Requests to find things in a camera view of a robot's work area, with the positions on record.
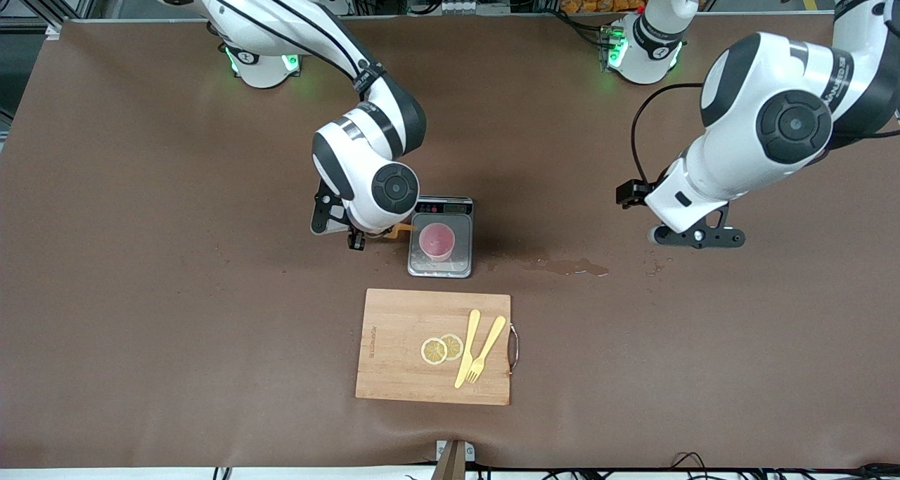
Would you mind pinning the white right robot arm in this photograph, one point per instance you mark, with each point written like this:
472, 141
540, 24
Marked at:
365, 178

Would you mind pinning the pink plastic cup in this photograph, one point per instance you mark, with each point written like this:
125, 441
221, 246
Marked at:
437, 241

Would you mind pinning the wooden cutting board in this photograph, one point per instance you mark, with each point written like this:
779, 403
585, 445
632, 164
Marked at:
401, 353

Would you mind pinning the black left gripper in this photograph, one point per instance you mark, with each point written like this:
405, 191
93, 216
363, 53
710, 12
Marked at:
633, 192

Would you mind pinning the silver digital kitchen scale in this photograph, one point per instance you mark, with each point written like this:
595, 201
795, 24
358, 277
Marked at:
460, 262

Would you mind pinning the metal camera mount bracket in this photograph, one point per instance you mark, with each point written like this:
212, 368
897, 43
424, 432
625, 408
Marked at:
455, 459

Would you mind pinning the brown liquid spill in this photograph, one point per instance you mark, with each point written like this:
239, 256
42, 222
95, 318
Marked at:
573, 266

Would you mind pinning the yellow plastic fork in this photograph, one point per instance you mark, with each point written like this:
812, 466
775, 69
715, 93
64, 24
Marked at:
488, 346

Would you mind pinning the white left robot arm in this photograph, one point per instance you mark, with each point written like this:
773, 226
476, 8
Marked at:
773, 114

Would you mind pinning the yellow plastic knife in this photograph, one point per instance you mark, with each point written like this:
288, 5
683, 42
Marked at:
467, 350

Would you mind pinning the orange-capped translucent sauce bottle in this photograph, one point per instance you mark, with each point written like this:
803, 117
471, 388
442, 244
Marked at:
402, 230

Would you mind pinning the lemon slice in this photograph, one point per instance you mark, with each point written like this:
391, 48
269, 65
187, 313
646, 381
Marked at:
432, 351

